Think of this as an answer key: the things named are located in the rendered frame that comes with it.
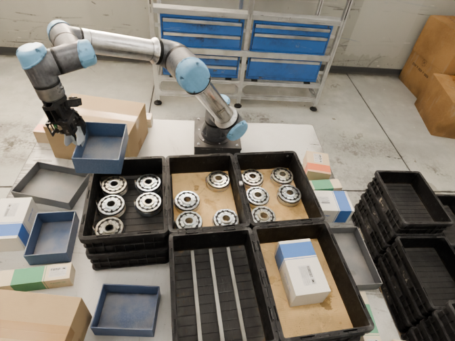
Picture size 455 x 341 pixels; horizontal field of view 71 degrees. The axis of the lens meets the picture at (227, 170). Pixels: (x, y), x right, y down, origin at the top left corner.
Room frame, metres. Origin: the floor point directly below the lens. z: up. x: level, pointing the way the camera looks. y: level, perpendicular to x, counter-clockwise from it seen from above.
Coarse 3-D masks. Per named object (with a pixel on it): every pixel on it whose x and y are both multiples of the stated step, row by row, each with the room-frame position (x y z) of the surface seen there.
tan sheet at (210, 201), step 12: (180, 180) 0.96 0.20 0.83; (192, 180) 0.97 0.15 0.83; (204, 180) 0.98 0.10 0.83; (204, 192) 0.91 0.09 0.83; (216, 192) 0.91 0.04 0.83; (228, 192) 0.92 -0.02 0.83; (204, 204) 0.84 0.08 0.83; (216, 204) 0.85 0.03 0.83; (228, 204) 0.86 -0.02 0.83; (204, 216) 0.78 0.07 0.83
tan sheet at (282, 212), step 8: (264, 176) 1.05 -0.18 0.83; (264, 184) 1.00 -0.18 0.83; (272, 184) 1.01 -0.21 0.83; (272, 192) 0.96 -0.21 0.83; (272, 200) 0.91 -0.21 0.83; (272, 208) 0.87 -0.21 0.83; (280, 208) 0.87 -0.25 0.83; (288, 208) 0.88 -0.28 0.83; (296, 208) 0.88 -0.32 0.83; (304, 208) 0.89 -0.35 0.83; (280, 216) 0.83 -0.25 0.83; (288, 216) 0.84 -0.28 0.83; (296, 216) 0.84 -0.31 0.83; (304, 216) 0.85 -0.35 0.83
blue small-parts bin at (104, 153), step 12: (96, 132) 0.91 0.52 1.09; (108, 132) 0.92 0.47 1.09; (120, 132) 0.93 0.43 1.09; (84, 144) 0.84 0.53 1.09; (96, 144) 0.87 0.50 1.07; (108, 144) 0.88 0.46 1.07; (120, 144) 0.89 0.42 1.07; (72, 156) 0.72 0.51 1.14; (84, 156) 0.80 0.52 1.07; (96, 156) 0.81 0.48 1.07; (108, 156) 0.81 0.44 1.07; (120, 156) 0.77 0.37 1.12; (84, 168) 0.72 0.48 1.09; (96, 168) 0.73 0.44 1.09; (108, 168) 0.74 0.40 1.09; (120, 168) 0.74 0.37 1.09
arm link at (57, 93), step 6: (60, 84) 0.80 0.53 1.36; (36, 90) 0.76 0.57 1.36; (42, 90) 0.80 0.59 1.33; (48, 90) 0.76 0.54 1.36; (54, 90) 0.77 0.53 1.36; (60, 90) 0.79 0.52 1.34; (42, 96) 0.75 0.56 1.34; (48, 96) 0.75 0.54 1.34; (54, 96) 0.76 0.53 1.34; (60, 96) 0.78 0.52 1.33; (48, 102) 0.76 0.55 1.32
